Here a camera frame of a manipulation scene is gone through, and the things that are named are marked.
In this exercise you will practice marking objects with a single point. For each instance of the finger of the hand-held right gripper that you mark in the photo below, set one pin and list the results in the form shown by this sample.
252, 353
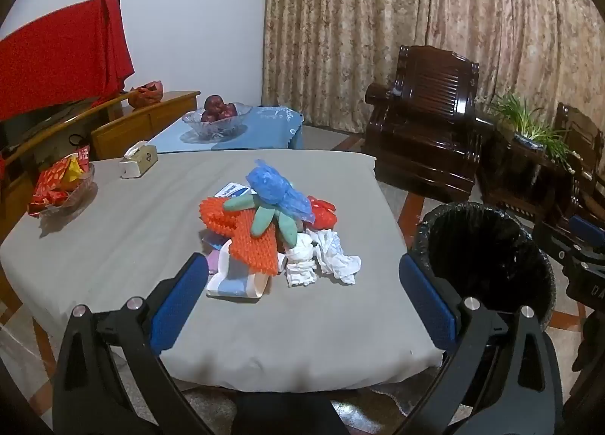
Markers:
586, 227
560, 246

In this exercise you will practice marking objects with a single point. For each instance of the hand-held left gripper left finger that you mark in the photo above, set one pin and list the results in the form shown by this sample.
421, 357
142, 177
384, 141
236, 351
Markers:
179, 307

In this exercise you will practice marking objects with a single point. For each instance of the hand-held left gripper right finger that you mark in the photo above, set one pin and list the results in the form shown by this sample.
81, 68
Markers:
425, 302

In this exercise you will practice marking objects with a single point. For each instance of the striped paper packet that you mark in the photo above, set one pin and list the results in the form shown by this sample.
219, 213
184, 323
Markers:
231, 286

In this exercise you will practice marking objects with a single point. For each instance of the black lined trash bin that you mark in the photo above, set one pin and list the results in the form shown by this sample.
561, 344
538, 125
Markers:
472, 250

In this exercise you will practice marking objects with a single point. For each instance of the orange bumpy plastic sheet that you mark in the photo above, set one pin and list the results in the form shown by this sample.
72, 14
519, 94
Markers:
250, 241

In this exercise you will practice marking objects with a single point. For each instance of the white tissue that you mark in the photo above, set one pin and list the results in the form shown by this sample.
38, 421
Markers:
338, 260
300, 269

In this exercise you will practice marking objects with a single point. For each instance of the white and blue box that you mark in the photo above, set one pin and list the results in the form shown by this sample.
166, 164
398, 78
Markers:
231, 190

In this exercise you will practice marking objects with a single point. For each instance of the red plastic net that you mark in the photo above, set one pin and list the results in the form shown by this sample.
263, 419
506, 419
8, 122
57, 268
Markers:
324, 215

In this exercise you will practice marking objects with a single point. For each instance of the blue plastic bag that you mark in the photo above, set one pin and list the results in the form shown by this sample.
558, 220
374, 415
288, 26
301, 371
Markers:
269, 184

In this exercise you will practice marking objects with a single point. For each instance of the dark wooden side table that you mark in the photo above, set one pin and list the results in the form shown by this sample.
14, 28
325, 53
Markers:
510, 170

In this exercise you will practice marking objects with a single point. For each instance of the grey tablecloth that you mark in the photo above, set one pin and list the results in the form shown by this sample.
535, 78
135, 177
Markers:
118, 236

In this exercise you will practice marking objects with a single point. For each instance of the dark wooden armchair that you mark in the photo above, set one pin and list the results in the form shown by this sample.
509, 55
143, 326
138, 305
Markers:
425, 123
576, 132

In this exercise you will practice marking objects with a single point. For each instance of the green potted plant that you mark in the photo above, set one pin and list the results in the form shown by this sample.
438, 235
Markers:
534, 127

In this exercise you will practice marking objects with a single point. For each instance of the beige tissue box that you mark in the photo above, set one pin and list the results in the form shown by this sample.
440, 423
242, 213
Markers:
137, 165

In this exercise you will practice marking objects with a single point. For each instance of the glass snack dish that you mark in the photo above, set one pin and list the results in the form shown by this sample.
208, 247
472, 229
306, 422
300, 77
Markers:
78, 196

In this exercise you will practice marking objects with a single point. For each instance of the yellow snack packet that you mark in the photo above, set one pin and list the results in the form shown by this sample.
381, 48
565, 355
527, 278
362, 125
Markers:
73, 169

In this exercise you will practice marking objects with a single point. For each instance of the large red snack packet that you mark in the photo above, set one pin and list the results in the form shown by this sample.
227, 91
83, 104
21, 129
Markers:
49, 184

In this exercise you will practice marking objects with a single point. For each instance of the small red snack packet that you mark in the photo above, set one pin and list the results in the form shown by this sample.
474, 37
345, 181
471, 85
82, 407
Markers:
82, 156

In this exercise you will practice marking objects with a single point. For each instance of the glass fruit bowl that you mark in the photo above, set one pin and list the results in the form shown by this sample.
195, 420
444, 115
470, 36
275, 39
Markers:
212, 128

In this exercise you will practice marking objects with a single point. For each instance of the wooden cabinet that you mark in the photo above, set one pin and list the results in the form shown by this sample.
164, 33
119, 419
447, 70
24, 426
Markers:
142, 120

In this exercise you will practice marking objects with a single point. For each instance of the red apple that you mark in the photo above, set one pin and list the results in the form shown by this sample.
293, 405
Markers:
208, 117
213, 103
229, 109

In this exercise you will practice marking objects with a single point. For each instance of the blue covered small table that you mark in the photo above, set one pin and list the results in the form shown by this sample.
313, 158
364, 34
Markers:
269, 130

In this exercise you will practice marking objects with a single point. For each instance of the dark television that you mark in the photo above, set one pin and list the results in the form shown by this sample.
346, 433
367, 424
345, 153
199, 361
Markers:
28, 125

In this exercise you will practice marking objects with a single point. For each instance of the red cloth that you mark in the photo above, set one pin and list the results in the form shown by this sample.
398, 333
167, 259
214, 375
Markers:
56, 52

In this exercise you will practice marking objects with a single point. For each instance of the beige patterned curtain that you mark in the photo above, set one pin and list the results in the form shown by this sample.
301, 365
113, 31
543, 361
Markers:
401, 4

